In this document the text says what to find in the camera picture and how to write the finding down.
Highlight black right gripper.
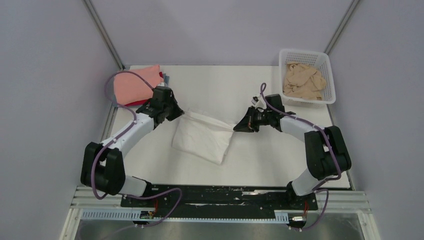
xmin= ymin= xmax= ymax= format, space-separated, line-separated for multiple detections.
xmin=234 ymin=105 xmax=273 ymax=133

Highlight white t-shirt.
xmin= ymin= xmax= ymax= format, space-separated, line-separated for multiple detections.
xmin=171 ymin=111 xmax=235 ymax=165

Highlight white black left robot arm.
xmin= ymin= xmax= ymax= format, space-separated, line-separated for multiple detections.
xmin=80 ymin=86 xmax=184 ymax=207

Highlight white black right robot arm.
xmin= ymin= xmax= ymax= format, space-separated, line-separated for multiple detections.
xmin=233 ymin=94 xmax=352 ymax=209

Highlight red folded t-shirt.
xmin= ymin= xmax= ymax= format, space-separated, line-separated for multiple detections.
xmin=123 ymin=72 xmax=165 ymax=108

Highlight pink folded t-shirt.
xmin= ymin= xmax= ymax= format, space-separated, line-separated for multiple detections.
xmin=113 ymin=64 xmax=165 ymax=106

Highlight beige crumpled t-shirt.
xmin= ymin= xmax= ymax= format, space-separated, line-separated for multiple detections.
xmin=283 ymin=62 xmax=327 ymax=101

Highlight white plastic laundry basket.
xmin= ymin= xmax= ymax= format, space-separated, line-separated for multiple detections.
xmin=274 ymin=48 xmax=336 ymax=107

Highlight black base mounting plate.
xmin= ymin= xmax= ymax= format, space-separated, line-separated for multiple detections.
xmin=120 ymin=184 xmax=318 ymax=218

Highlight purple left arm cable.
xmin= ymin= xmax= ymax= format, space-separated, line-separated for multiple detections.
xmin=90 ymin=70 xmax=184 ymax=228

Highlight white slotted cable duct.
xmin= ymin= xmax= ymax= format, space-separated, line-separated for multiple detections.
xmin=80 ymin=209 xmax=289 ymax=224

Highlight aluminium frame rail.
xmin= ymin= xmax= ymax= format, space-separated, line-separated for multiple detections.
xmin=70 ymin=185 xmax=372 ymax=214

